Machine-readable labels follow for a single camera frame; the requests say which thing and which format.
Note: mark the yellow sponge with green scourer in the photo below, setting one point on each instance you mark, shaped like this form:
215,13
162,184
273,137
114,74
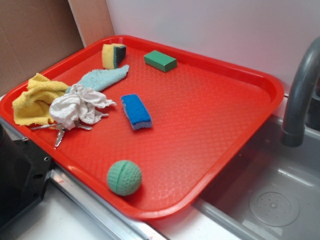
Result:
112,55

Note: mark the blue sponge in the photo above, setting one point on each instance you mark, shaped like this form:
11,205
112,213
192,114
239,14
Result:
136,112

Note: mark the red plastic tray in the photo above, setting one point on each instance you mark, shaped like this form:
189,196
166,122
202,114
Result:
203,112

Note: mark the green rectangular block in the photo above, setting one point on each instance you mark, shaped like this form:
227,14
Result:
160,61

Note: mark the green foam ball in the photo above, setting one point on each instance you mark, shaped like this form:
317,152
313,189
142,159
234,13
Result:
124,178

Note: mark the light blue cloth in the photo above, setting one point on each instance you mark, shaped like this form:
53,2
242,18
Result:
101,79

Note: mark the white crumpled cloth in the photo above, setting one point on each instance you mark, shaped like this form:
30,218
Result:
79,104

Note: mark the silver metal keys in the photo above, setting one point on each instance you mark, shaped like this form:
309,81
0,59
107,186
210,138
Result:
61,130

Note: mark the yellow cloth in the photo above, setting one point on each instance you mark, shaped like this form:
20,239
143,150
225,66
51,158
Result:
32,106

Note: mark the grey plastic sink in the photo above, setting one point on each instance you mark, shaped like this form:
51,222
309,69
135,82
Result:
268,191

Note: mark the black box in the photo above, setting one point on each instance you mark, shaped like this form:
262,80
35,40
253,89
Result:
24,172

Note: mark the brown cardboard panel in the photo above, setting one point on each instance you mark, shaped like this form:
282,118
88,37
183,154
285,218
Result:
36,34

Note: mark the grey faucet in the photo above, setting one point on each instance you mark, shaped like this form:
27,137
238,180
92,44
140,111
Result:
303,103

